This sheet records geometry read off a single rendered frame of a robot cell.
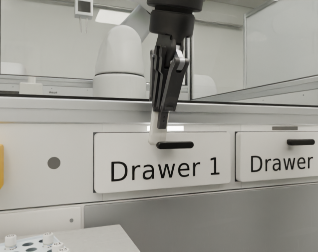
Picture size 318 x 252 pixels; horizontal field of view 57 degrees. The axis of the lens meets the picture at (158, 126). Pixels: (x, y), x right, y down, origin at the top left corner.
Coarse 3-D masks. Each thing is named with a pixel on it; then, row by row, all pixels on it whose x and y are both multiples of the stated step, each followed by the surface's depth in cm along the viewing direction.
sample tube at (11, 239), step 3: (9, 234) 35; (12, 234) 35; (6, 237) 34; (9, 237) 34; (12, 237) 34; (15, 237) 34; (6, 240) 34; (9, 240) 34; (12, 240) 34; (15, 240) 34; (6, 243) 34; (9, 243) 34; (12, 243) 34; (15, 243) 34; (6, 246) 34; (9, 246) 34; (12, 246) 34; (15, 246) 35; (6, 249) 34; (9, 249) 34
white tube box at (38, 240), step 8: (16, 240) 36; (24, 240) 37; (32, 240) 37; (40, 240) 37; (56, 240) 36; (0, 248) 34; (16, 248) 34; (24, 248) 34; (32, 248) 35; (40, 248) 34; (48, 248) 34
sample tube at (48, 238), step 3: (45, 234) 35; (48, 234) 35; (51, 234) 35; (45, 237) 35; (48, 237) 35; (51, 237) 35; (45, 240) 35; (48, 240) 35; (51, 240) 35; (45, 243) 35; (48, 243) 35; (51, 243) 35; (45, 246) 35; (48, 246) 35; (51, 246) 35
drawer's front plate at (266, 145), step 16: (240, 144) 64; (256, 144) 65; (272, 144) 67; (240, 160) 64; (256, 160) 65; (272, 160) 67; (240, 176) 64; (256, 176) 65; (272, 176) 67; (288, 176) 69; (304, 176) 71
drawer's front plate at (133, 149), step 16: (96, 144) 53; (112, 144) 54; (128, 144) 55; (144, 144) 56; (208, 144) 61; (224, 144) 62; (96, 160) 53; (112, 160) 54; (128, 160) 55; (144, 160) 56; (160, 160) 57; (176, 160) 58; (192, 160) 60; (208, 160) 61; (224, 160) 62; (96, 176) 53; (128, 176) 55; (160, 176) 57; (176, 176) 58; (192, 176) 60; (208, 176) 61; (224, 176) 62
